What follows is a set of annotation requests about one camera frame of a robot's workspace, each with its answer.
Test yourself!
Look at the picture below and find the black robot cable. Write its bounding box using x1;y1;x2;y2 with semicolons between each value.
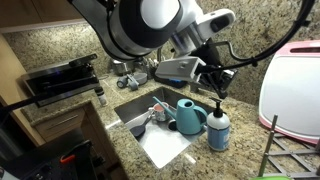
203;0;316;74

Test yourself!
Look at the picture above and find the black flat countertop appliance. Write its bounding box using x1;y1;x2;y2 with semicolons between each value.
19;53;101;108

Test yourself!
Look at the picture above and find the black silver kitchen gadget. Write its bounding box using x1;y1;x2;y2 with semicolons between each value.
134;58;150;73

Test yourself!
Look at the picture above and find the metal dish rack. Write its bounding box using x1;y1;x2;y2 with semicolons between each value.
258;114;320;180

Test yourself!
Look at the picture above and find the plain white cutting board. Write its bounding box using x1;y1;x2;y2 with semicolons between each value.
124;111;206;170

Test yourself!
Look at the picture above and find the grey kitchen gadget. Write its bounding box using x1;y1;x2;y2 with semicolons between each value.
116;73;140;92

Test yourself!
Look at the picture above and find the teal watering can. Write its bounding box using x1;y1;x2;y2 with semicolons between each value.
152;95;209;136

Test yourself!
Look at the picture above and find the green plastic item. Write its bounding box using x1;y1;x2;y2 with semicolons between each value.
251;174;292;180

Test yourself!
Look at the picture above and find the orange clamp handle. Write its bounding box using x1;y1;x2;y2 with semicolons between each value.
59;153;77;164

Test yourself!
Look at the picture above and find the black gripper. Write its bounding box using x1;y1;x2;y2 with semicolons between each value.
192;38;240;100

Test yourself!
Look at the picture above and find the steel sink basin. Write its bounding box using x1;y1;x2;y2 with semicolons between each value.
113;85;217;170

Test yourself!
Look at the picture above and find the black sponge tray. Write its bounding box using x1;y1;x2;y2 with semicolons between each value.
156;78;188;90

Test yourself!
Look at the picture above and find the soap bottle with black pump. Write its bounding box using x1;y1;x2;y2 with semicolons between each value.
206;97;232;153

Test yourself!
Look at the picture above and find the grey bowl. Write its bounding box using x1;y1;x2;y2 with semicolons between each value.
133;71;149;86

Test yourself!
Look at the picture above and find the wooden drawer front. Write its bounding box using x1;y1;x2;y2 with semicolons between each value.
34;106;87;143

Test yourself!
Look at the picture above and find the pink-rimmed white cutting board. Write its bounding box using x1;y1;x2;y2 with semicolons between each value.
259;39;320;146

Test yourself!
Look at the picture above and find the black metal pole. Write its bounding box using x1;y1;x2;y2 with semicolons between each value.
0;94;46;122

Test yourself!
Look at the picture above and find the black spatula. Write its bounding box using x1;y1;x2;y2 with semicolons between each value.
129;113;155;138

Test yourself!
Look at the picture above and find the wooden wall cabinet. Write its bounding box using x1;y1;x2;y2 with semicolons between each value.
0;0;84;30

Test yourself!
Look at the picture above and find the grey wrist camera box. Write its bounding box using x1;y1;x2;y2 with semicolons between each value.
154;55;207;84

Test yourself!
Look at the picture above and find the pink and white mug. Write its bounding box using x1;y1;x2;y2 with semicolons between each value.
148;102;171;123

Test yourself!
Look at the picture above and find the small white bottle black cap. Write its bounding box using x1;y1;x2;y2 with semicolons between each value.
94;85;109;107

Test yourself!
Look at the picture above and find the black equipment case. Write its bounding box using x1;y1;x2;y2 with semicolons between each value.
0;128;101;180

